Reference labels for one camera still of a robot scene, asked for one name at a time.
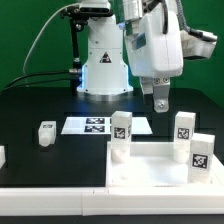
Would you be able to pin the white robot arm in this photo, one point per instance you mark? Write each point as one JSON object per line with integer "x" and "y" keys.
{"x": 105, "y": 72}

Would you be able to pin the white sheet with markers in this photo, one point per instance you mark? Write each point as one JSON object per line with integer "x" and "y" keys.
{"x": 101, "y": 125}

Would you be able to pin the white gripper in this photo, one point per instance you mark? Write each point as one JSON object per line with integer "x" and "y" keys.
{"x": 157, "y": 51}

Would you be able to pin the white left fence wall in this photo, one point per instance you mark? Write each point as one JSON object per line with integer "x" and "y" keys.
{"x": 2, "y": 156}

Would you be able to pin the black camera on stand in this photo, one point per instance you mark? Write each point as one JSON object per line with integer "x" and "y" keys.
{"x": 88, "y": 8}

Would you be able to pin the white fence wall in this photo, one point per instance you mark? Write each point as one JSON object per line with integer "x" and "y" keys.
{"x": 2, "y": 156}
{"x": 111, "y": 201}

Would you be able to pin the white front fence wall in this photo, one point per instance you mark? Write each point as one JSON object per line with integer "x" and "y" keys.
{"x": 111, "y": 201}

